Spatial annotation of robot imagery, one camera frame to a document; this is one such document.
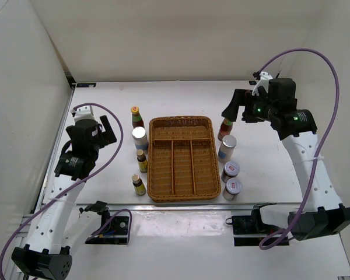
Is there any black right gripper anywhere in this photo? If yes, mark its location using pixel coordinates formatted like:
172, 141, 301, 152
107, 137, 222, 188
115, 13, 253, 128
222, 89, 277, 123

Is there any white spice jar silver lid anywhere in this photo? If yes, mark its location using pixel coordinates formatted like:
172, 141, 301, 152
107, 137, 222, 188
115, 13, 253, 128
132, 127, 149, 153
218, 135, 237, 163

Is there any red sauce bottle yellow cap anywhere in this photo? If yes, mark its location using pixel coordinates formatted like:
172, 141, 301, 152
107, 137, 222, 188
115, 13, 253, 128
131, 106, 144, 128
218, 118, 233, 141

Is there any small yellow bottle tan cap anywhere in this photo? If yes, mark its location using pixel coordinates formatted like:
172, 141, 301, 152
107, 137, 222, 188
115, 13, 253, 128
136, 149, 148, 173
132, 174, 146, 196

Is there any dark jar white lid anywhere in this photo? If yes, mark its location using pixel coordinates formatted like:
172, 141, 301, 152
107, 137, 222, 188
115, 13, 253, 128
222, 178, 243, 201
220, 160, 240, 183

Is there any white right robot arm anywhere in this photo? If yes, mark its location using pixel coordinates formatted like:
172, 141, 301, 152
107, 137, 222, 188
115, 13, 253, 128
222, 78, 350, 241

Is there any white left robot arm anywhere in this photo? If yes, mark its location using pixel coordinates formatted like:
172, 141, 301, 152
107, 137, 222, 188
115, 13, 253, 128
12, 113, 122, 279

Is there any brown wicker divided basket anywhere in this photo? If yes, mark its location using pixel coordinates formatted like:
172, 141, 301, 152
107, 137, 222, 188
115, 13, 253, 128
147, 115, 221, 203

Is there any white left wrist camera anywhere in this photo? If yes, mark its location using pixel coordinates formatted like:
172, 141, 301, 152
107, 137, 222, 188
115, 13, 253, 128
71, 106, 95, 123

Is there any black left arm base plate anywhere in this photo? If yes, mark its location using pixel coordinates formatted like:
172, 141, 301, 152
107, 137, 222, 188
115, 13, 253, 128
85, 209, 133, 245

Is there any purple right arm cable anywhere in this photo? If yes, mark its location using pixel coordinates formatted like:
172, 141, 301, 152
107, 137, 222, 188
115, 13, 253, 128
258, 48, 340, 251

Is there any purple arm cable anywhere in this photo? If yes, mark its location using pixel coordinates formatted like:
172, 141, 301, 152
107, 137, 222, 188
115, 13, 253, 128
0, 101, 131, 280
258, 48, 340, 251

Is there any aluminium frame rail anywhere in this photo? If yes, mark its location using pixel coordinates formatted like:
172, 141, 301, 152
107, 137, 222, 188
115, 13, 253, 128
0, 70, 72, 279

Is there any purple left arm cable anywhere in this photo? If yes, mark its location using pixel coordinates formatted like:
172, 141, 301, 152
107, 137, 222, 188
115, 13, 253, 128
0, 101, 131, 280

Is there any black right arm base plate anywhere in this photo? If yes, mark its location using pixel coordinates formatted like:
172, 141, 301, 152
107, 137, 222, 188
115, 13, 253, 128
225, 216, 278, 247

